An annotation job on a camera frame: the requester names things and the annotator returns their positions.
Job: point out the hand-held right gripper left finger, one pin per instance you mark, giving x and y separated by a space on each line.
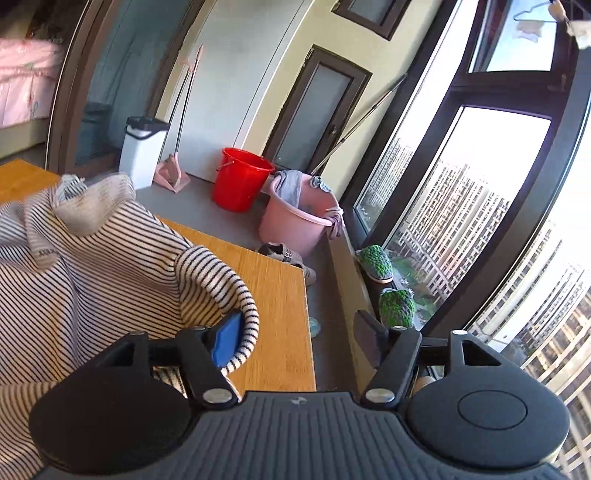
226 338

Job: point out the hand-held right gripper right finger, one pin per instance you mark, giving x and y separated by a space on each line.
369 337

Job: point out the striped shirt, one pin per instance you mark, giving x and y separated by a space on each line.
92 286

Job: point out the green slipper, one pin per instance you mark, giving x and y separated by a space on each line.
375 263
396 308

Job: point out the small pale blue object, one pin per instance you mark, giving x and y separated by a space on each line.
315 326

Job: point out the brown sandal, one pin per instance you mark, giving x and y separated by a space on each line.
305 273
277 253

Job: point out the purple rag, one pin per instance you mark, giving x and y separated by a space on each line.
336 224

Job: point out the pink plastic basin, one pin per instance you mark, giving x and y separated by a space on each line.
291 224

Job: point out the red bucket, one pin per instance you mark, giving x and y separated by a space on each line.
240 184

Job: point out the small grey cloth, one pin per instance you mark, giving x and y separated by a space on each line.
321 183

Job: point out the large grey cloth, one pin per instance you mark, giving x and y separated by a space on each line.
288 187

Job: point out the pink dustpan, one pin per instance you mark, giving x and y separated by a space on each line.
171 177

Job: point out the large dark framed window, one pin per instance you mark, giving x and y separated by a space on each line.
461 184

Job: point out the white trash bin black lid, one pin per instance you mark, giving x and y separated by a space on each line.
143 157

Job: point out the mop pole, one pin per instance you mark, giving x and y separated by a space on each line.
344 137

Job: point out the dark framed frosted door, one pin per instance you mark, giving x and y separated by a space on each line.
318 110

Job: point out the pink-tipped broom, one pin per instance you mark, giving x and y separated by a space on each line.
190 99

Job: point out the sliding glass door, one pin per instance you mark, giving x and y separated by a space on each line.
124 69

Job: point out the small dark framed window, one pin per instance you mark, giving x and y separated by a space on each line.
369 11

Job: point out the bed with pink quilt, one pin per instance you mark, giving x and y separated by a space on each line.
23 78

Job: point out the hanging white cloth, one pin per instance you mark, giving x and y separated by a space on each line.
528 30

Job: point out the hanging beige cloth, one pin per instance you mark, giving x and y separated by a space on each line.
575 23

